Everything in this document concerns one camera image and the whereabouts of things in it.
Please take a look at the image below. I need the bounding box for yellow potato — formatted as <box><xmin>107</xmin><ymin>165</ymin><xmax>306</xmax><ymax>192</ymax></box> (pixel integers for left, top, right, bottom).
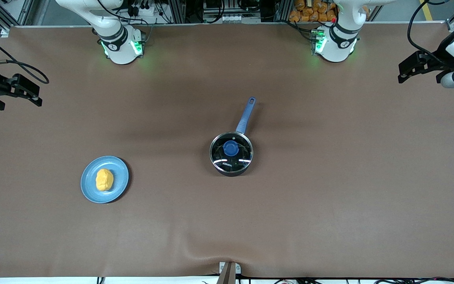
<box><xmin>95</xmin><ymin>169</ymin><xmax>114</xmax><ymax>192</ymax></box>

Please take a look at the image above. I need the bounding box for glass lid with blue knob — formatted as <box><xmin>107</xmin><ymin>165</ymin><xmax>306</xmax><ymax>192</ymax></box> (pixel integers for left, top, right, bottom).
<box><xmin>210</xmin><ymin>132</ymin><xmax>253</xmax><ymax>174</ymax></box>

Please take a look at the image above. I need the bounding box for blue round plate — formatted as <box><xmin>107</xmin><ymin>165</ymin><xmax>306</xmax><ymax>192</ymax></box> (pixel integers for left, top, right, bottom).
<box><xmin>80</xmin><ymin>156</ymin><xmax>130</xmax><ymax>204</ymax></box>

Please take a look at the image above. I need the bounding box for bag of orange items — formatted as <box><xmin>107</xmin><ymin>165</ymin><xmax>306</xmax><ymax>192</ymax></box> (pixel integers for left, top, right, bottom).
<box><xmin>289</xmin><ymin>0</ymin><xmax>337</xmax><ymax>23</ymax></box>

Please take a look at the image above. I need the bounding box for brown table cover mat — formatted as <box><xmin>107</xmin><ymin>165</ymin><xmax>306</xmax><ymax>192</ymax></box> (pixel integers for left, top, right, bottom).
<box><xmin>0</xmin><ymin>22</ymin><xmax>454</xmax><ymax>278</ymax></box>

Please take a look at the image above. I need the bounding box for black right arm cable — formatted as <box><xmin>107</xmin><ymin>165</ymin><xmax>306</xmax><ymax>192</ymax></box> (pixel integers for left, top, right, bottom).
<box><xmin>0</xmin><ymin>26</ymin><xmax>50</xmax><ymax>85</ymax></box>

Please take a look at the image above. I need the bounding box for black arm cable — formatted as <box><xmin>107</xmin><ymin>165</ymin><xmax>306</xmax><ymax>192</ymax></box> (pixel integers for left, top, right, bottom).
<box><xmin>407</xmin><ymin>0</ymin><xmax>448</xmax><ymax>60</ymax></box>
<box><xmin>0</xmin><ymin>26</ymin><xmax>50</xmax><ymax>85</ymax></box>

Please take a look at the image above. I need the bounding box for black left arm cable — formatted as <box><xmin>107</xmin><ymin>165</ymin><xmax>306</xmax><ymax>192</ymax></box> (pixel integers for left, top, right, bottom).
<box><xmin>407</xmin><ymin>0</ymin><xmax>448</xmax><ymax>60</ymax></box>

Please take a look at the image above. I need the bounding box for aluminium frame structure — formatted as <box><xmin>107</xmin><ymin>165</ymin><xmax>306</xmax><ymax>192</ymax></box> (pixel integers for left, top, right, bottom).
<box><xmin>0</xmin><ymin>0</ymin><xmax>454</xmax><ymax>29</ymax></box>

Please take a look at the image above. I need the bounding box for black pot with blue handle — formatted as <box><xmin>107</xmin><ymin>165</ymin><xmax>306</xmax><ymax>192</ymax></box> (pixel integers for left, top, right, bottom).
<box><xmin>210</xmin><ymin>97</ymin><xmax>257</xmax><ymax>177</ymax></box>

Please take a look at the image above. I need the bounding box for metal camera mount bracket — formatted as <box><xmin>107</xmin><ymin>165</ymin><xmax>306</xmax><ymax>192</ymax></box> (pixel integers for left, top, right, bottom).
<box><xmin>216</xmin><ymin>261</ymin><xmax>241</xmax><ymax>284</ymax></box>

